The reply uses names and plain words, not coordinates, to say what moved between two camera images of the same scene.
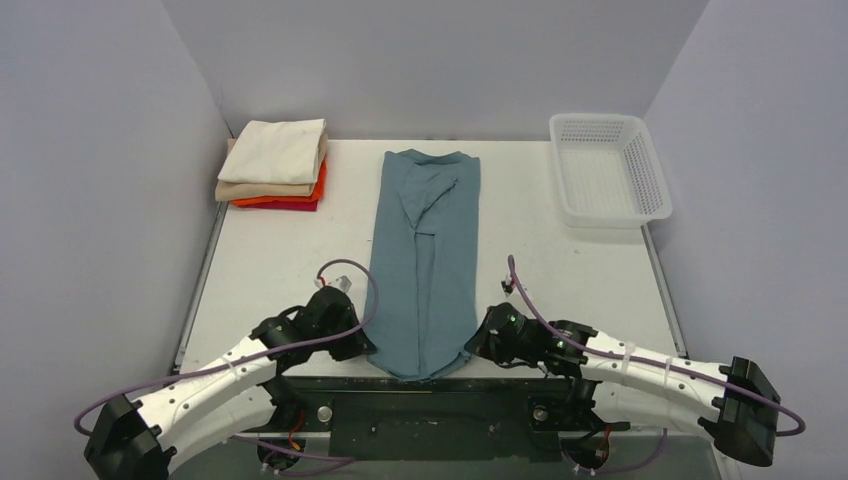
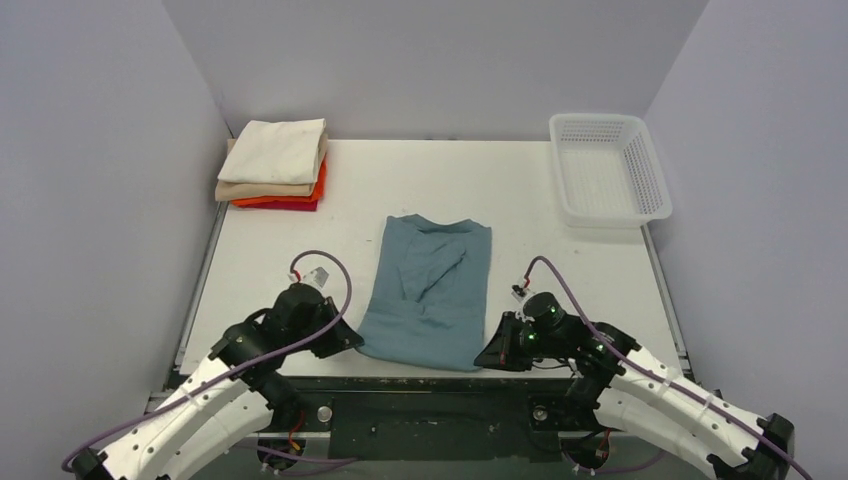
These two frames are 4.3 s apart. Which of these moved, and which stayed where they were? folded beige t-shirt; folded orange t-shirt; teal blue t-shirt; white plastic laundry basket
Moved: teal blue t-shirt
Stayed: white plastic laundry basket; folded orange t-shirt; folded beige t-shirt
